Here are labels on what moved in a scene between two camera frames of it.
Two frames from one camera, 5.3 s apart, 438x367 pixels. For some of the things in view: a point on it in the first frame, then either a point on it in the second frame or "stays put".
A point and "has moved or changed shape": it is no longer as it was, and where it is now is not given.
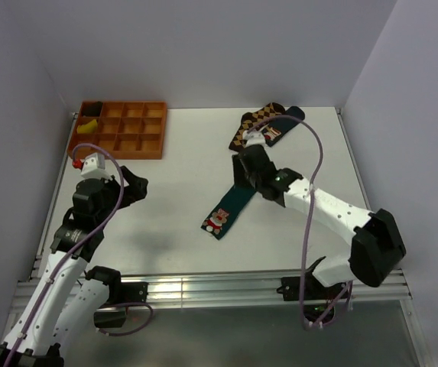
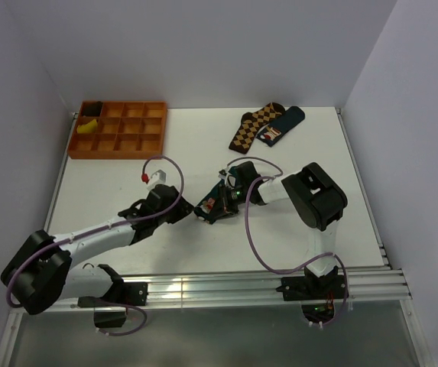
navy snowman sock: (277, 128) stays put
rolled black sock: (92, 108) stays put
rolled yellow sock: (88, 128) stays put
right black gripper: (238, 170) -> (230, 215)
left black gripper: (136, 189) -> (183, 209)
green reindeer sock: (228, 209) has moved or changed shape
